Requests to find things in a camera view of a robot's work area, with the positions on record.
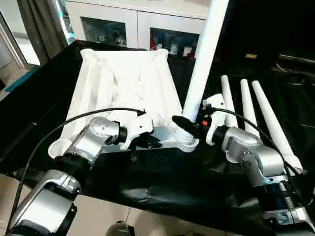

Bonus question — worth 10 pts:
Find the white plastic table leg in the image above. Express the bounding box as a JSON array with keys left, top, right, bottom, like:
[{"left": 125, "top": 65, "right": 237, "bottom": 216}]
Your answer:
[
  {"left": 220, "top": 75, "right": 240, "bottom": 129},
  {"left": 251, "top": 81, "right": 304, "bottom": 174},
  {"left": 176, "top": 0, "right": 230, "bottom": 149},
  {"left": 240, "top": 78, "right": 262, "bottom": 139}
]

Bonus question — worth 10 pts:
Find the black mat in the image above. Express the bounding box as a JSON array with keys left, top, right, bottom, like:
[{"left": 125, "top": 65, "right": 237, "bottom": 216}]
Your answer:
[{"left": 0, "top": 39, "right": 315, "bottom": 236}]

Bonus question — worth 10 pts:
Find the white plastic table top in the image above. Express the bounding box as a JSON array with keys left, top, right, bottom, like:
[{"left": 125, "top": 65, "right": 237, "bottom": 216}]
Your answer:
[{"left": 48, "top": 48, "right": 200, "bottom": 159}]

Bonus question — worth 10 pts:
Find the grey left robot foot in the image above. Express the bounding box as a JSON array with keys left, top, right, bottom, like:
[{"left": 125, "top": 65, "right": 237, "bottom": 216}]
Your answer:
[{"left": 105, "top": 221, "right": 134, "bottom": 236}]

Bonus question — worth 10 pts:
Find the black metal bar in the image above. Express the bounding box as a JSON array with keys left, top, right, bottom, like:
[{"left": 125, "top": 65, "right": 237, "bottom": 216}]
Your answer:
[{"left": 277, "top": 53, "right": 315, "bottom": 68}]

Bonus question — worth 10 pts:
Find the white cabinet with glass doors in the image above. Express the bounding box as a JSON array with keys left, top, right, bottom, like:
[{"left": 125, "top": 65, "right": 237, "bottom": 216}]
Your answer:
[{"left": 64, "top": 0, "right": 211, "bottom": 56}]

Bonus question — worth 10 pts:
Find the teal floor mat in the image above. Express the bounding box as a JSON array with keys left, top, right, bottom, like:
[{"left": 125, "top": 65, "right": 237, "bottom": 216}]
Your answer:
[{"left": 3, "top": 67, "right": 39, "bottom": 93}]

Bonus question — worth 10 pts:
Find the grey curtain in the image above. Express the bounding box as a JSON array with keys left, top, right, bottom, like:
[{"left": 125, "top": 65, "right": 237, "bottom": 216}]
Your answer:
[{"left": 17, "top": 0, "right": 70, "bottom": 65}]

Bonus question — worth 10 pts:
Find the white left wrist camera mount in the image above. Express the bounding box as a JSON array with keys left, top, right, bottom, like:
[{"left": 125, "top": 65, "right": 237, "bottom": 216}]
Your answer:
[{"left": 117, "top": 112, "right": 155, "bottom": 149}]

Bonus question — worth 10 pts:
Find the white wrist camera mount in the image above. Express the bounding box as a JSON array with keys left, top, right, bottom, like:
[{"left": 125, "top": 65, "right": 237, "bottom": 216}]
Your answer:
[
  {"left": 117, "top": 112, "right": 155, "bottom": 149},
  {"left": 201, "top": 93, "right": 230, "bottom": 146}
]

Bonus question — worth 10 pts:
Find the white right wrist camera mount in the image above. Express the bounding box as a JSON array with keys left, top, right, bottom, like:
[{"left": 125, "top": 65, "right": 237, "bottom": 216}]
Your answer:
[{"left": 201, "top": 93, "right": 230, "bottom": 146}]

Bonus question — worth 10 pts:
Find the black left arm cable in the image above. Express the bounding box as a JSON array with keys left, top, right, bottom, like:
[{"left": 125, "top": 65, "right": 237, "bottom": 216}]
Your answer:
[{"left": 4, "top": 107, "right": 147, "bottom": 234}]

